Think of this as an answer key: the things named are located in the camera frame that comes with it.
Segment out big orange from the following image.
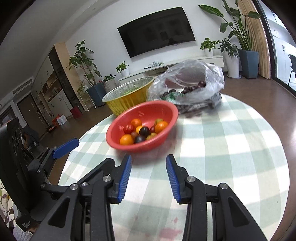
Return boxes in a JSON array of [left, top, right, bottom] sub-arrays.
[[119, 134, 134, 146]]

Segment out dark plum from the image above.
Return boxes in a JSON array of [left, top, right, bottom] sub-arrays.
[[134, 135, 147, 144], [140, 126, 151, 138]]

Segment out small orange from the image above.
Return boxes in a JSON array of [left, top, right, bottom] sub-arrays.
[[135, 126, 144, 135], [131, 118, 142, 128]]

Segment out brown longan fruit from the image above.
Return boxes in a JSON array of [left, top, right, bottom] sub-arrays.
[[147, 133, 157, 140], [154, 118, 163, 125]]

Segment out large mandarin orange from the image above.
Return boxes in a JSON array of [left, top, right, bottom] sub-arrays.
[[154, 120, 168, 134]]

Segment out red grape tomato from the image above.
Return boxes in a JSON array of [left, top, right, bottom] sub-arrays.
[[130, 132, 138, 138]]

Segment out red box on floor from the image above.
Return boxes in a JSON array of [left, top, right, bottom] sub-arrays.
[[70, 106, 82, 119]]

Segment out red plastic colander bowl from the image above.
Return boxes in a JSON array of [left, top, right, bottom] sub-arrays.
[[106, 100, 178, 153]]

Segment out wooden shelving cabinet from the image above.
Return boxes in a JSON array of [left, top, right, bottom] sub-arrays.
[[31, 57, 72, 125]]

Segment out green checkered tablecloth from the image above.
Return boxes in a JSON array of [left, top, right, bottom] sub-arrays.
[[58, 93, 291, 241]]

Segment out tall leafy plant blue pot left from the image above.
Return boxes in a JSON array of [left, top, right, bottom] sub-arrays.
[[68, 40, 105, 108]]

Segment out yellow foil tray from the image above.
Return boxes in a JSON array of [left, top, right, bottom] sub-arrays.
[[102, 77, 155, 116]]

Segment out small plant grey pot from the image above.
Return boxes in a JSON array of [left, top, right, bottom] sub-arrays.
[[102, 74, 117, 93]]

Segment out clear plastic bag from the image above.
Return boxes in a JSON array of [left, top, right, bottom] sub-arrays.
[[147, 60, 225, 114]]

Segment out dark cherries in bag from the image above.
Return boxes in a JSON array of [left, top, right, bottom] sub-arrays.
[[162, 81, 206, 97]]

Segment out small plant white pot left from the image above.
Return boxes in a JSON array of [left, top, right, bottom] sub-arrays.
[[116, 61, 130, 77]]

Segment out white tv stand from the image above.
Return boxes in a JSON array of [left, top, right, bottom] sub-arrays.
[[118, 55, 224, 85]]

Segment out small plant on tv stand right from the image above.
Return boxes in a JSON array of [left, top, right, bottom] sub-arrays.
[[200, 38, 217, 57]]

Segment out plant in white tall pot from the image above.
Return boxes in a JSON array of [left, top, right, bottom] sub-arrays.
[[217, 38, 241, 79]]

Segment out tall plant blue pot right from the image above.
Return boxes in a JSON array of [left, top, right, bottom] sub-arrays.
[[199, 1, 260, 79]]

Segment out teal balcony chair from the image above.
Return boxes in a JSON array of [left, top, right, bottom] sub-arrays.
[[288, 54, 296, 85]]

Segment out beige curtain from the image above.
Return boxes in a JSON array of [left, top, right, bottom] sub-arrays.
[[238, 0, 271, 79]]

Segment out black wall television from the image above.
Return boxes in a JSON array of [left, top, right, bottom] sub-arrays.
[[118, 6, 195, 58]]

